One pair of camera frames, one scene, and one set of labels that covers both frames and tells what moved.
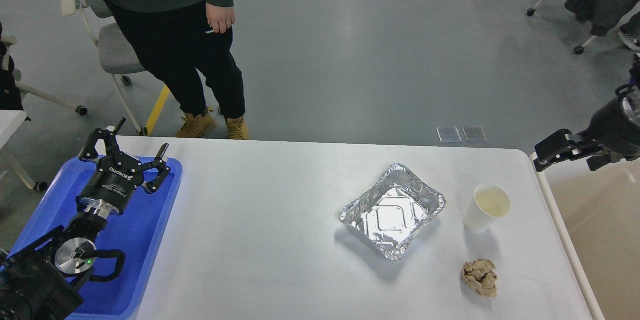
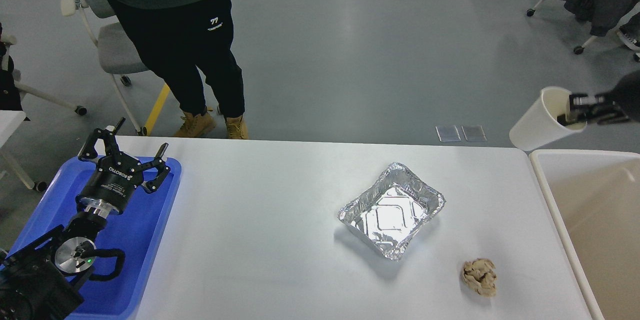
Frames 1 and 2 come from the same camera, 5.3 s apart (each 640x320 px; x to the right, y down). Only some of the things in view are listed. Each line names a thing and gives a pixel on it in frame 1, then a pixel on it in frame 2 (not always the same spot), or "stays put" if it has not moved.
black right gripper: [612, 127] → [624, 105]
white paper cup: [489, 203] → [539, 126]
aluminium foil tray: [392, 211] stays put
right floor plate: [474, 134] stays put
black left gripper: [112, 181] stays put
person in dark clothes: [160, 6] stays put
